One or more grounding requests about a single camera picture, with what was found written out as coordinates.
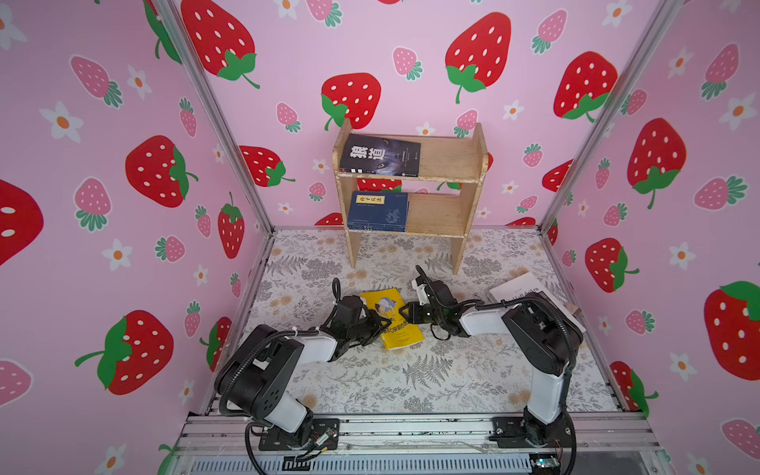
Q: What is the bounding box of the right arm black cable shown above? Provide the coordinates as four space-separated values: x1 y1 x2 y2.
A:
414 265 580 475

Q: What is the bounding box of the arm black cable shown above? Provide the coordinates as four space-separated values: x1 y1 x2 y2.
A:
215 277 342 475
414 265 580 475

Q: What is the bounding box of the wooden two-tier bookshelf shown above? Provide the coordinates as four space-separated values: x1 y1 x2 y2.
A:
331 118 491 268

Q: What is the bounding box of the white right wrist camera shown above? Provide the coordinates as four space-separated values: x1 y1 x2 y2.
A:
412 281 429 306

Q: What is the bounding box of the white photo cover book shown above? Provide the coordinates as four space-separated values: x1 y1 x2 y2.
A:
487 272 587 334

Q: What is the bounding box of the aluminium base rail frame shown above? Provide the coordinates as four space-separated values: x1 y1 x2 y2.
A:
160 413 676 474

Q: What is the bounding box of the blue book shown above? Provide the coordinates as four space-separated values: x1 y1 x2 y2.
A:
346 191 410 233

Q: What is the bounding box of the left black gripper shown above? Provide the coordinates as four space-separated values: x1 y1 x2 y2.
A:
346 309 392 344

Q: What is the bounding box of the black wolf cover book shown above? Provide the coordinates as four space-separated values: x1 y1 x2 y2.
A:
340 134 422 177

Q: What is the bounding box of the yellow cover book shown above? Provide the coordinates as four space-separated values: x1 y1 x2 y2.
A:
359 288 425 350

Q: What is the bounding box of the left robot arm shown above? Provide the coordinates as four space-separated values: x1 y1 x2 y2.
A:
215 296 392 448

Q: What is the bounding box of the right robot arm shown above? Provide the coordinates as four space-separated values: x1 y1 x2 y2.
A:
400 275 583 447

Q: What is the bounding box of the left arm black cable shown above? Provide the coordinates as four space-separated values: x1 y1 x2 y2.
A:
215 277 342 475

